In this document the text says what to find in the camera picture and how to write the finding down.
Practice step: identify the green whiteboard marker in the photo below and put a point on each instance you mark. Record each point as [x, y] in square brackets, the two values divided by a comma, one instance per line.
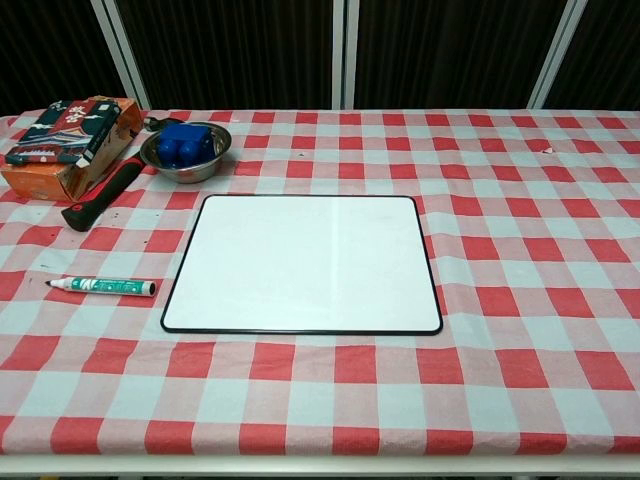
[110, 286]

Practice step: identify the red white checked tablecloth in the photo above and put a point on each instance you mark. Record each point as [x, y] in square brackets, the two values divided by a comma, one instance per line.
[450, 380]

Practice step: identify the white board with black rim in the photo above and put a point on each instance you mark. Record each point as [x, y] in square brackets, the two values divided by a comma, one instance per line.
[300, 265]

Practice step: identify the stainless steel bowl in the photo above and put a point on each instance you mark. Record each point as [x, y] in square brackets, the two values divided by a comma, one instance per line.
[200, 172]

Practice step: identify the blue ball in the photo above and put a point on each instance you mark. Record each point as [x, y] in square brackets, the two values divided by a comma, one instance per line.
[167, 148]
[190, 151]

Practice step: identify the blue block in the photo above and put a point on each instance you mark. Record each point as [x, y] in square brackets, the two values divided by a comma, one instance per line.
[189, 134]

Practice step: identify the dark ribbed curtain panel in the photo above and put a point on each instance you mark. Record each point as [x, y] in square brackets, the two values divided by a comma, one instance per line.
[450, 50]
[605, 50]
[50, 50]
[235, 50]

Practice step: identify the dark printed carton box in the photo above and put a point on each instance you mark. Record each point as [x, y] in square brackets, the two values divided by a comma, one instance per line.
[60, 132]

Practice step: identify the orange cardboard box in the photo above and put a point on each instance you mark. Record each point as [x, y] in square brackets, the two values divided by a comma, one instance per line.
[35, 181]

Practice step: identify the white frame post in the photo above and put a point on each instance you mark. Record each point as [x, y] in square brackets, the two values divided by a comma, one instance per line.
[124, 55]
[555, 55]
[343, 55]

